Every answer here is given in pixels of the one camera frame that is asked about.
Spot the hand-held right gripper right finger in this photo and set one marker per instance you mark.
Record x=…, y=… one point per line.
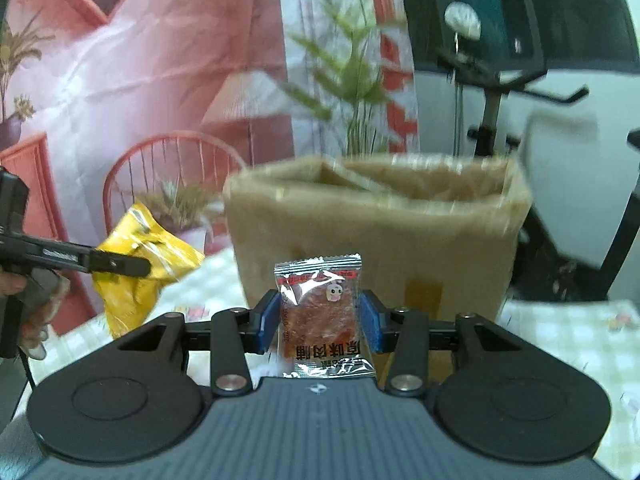
x=371, y=321

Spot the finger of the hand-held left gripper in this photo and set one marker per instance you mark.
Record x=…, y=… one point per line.
x=120, y=264

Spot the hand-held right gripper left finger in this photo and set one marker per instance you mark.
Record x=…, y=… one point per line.
x=269, y=321

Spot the yellow snack packet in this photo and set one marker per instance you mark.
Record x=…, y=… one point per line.
x=150, y=240

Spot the silver jerky snack packet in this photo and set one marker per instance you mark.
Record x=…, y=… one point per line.
x=320, y=315

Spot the plastic-lined cardboard box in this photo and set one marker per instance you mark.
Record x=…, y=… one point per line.
x=400, y=240

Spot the person's left hand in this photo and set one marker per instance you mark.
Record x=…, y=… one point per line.
x=37, y=332

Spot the printed backdrop cloth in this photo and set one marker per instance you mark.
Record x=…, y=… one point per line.
x=150, y=85

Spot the checked tablecloth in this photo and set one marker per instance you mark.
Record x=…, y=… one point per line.
x=565, y=335

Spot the black exercise bike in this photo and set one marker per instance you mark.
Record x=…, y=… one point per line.
x=560, y=185

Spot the white plastic bag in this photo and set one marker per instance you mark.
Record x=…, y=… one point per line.
x=462, y=20

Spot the dark window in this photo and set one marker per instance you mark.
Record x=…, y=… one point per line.
x=550, y=5

